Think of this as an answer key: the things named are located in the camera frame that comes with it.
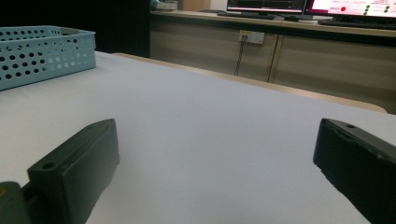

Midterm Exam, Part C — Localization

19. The brown box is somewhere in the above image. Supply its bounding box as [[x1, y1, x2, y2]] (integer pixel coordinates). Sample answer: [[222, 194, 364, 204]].
[[181, 0, 211, 12]]

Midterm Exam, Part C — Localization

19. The beige wooden cabinet counter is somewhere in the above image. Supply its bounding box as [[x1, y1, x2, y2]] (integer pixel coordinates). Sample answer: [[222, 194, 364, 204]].
[[148, 10, 396, 115]]

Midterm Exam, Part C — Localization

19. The black keyboard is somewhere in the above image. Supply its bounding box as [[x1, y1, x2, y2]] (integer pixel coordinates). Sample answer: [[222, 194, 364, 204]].
[[217, 11, 276, 21], [317, 19, 396, 31]]

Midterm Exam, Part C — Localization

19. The black power cable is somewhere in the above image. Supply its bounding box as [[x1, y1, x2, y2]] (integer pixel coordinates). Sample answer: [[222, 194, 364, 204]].
[[236, 35, 248, 77], [234, 35, 245, 77]]

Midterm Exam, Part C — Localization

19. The dark screen computer monitor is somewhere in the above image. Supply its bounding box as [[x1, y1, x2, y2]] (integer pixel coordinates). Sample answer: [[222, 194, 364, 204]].
[[226, 0, 307, 15]]

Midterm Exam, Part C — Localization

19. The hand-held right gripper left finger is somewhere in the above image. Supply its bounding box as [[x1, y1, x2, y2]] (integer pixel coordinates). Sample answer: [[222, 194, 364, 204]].
[[27, 118, 120, 224]]

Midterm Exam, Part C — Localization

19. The light blue perforated basket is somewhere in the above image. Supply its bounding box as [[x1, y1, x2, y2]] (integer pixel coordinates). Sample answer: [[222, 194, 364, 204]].
[[0, 25, 97, 91]]

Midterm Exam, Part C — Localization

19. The bright screen computer monitor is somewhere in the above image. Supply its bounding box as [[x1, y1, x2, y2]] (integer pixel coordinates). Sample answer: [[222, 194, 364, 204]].
[[306, 0, 396, 19]]

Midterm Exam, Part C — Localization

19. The white wall socket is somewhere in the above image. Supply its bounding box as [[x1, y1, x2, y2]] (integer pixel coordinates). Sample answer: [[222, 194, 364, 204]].
[[238, 30, 265, 45]]

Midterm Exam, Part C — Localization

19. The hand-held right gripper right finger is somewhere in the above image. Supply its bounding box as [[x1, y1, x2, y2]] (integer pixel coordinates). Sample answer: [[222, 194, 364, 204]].
[[312, 118, 396, 224]]

